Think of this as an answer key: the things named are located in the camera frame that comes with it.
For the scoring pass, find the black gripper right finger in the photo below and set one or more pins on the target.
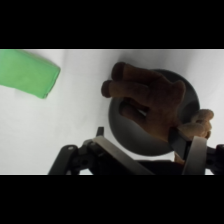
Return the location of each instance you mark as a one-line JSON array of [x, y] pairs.
[[196, 156]]

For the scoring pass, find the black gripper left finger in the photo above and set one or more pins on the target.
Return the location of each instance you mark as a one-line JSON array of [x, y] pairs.
[[113, 156]]

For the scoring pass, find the brown plush deer toy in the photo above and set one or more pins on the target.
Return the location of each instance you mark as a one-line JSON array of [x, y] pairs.
[[156, 96]]

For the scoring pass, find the grey bowl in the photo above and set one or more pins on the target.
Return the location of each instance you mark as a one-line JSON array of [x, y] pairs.
[[140, 141]]

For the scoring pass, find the green foam block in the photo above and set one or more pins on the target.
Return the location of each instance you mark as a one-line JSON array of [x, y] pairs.
[[26, 71]]

